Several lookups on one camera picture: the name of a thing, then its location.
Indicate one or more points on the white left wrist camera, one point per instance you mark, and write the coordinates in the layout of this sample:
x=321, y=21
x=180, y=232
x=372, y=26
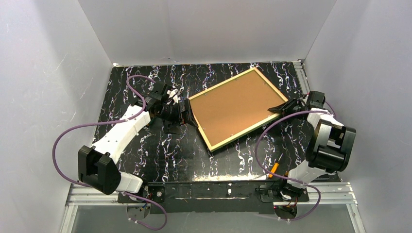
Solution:
x=173, y=96

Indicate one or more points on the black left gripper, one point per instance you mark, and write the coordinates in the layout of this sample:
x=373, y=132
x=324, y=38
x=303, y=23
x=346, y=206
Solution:
x=180, y=112

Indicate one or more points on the green wooden photo frame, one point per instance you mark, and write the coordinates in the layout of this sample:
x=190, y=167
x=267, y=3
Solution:
x=235, y=107

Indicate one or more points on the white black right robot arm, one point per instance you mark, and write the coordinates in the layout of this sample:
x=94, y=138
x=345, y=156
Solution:
x=328, y=151

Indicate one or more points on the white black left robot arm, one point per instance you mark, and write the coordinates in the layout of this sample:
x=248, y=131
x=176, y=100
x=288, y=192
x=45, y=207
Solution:
x=97, y=163

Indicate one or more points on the aluminium rail front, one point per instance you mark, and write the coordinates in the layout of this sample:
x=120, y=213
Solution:
x=332, y=193

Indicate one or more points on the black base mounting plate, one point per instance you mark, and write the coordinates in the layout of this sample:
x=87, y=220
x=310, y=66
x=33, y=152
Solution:
x=224, y=196

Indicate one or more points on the aluminium rail right side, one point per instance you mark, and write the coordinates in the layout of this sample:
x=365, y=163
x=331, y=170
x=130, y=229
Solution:
x=302, y=77

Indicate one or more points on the orange handled screwdriver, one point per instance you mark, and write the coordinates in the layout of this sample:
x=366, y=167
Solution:
x=275, y=166

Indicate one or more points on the aluminium rail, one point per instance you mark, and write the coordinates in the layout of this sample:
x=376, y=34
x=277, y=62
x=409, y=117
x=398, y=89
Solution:
x=332, y=193
x=302, y=77

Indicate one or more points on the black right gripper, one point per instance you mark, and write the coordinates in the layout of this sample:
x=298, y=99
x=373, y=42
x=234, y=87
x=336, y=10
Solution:
x=298, y=105

